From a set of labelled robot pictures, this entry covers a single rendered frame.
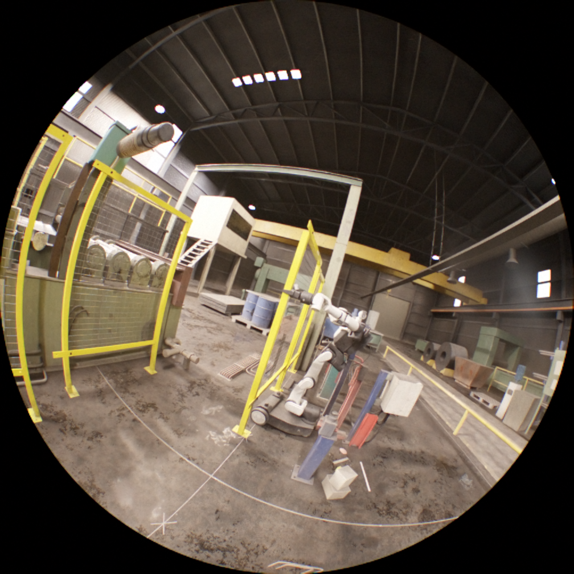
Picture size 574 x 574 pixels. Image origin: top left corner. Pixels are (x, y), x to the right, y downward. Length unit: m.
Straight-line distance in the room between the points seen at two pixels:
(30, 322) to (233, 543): 2.19
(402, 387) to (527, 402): 4.49
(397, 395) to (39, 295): 3.39
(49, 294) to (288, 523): 2.52
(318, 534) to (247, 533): 0.46
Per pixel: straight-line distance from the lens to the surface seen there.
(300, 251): 1.44
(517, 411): 6.17
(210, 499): 1.59
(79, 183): 2.09
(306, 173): 5.08
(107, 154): 2.02
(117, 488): 1.59
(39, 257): 4.19
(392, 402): 2.15
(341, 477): 1.70
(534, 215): 3.68
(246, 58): 11.15
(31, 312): 2.22
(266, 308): 5.94
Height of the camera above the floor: 1.43
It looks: 1 degrees up
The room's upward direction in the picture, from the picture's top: 18 degrees clockwise
